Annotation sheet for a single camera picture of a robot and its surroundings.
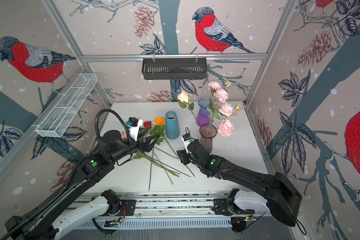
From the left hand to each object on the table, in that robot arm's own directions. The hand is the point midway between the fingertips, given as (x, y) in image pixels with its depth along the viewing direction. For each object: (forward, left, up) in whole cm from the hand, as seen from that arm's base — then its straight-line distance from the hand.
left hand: (152, 132), depth 65 cm
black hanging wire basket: (+59, +4, -5) cm, 60 cm away
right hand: (0, -11, -20) cm, 23 cm away
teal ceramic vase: (+16, -7, -20) cm, 27 cm away
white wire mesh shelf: (+18, +49, -2) cm, 52 cm away
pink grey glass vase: (+10, -27, -16) cm, 33 cm away
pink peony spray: (+3, -33, 0) cm, 33 cm away
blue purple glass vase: (+32, -29, -27) cm, 51 cm away
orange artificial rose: (+24, +4, -32) cm, 40 cm away
